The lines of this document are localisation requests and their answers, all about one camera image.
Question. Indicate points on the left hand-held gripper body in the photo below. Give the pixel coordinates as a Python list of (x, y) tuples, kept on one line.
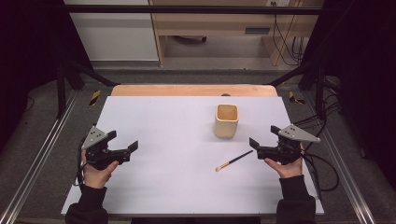
[(95, 137)]

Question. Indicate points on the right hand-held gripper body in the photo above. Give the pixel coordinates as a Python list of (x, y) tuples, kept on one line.
[(288, 149)]

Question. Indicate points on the square wooden cup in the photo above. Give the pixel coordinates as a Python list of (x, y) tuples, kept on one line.
[(226, 126)]

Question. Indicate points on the person's right hand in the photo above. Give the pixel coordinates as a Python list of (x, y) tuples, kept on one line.
[(288, 169)]

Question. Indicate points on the person's left hand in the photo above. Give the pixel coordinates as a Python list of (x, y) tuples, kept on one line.
[(96, 177)]

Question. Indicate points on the yellow and black tape strip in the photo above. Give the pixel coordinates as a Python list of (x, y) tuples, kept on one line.
[(294, 98), (95, 97)]

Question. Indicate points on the white board sheet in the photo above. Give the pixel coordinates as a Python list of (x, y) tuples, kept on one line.
[(174, 174)]

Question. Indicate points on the wooden table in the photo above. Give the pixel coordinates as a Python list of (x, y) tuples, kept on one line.
[(186, 90)]

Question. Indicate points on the white cabinet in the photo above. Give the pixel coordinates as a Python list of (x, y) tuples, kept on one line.
[(115, 34)]

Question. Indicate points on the dark curtain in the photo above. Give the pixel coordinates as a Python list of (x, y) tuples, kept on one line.
[(28, 46), (364, 62)]

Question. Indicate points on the black chair base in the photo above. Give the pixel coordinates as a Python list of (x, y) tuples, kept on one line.
[(190, 39)]

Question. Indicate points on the light wooden desk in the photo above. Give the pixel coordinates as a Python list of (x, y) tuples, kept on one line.
[(211, 23)]

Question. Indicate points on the aluminium rail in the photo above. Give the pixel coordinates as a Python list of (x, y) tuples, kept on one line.
[(37, 155), (339, 155)]

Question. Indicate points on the black metal frame post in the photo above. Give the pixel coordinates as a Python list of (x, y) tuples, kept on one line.
[(319, 93), (61, 93)]

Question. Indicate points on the black metal frame crossbar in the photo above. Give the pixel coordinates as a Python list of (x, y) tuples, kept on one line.
[(186, 10)]

